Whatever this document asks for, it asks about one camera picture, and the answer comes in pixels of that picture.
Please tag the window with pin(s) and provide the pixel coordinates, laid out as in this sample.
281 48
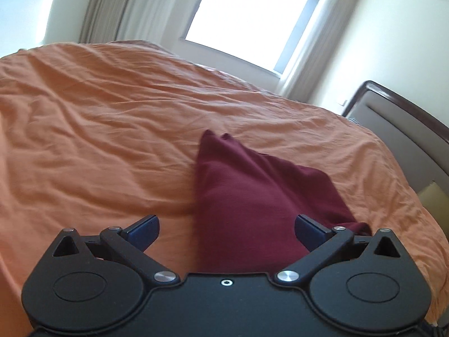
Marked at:
245 17

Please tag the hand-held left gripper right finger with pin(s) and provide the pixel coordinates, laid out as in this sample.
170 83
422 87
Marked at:
308 231

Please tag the orange bed sheet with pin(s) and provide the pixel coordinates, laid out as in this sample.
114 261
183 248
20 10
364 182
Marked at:
91 130

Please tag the pale yellow pillow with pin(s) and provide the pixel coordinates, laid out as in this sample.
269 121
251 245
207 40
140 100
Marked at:
435 198

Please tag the maroon shirt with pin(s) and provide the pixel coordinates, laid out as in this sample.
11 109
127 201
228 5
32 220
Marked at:
242 203

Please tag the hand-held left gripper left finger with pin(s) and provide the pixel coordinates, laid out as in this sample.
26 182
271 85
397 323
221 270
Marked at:
144 232

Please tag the beige curtain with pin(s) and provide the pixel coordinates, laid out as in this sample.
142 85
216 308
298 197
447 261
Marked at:
133 7
315 42

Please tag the brown padded headboard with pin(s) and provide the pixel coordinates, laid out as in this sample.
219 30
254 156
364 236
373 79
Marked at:
403 133

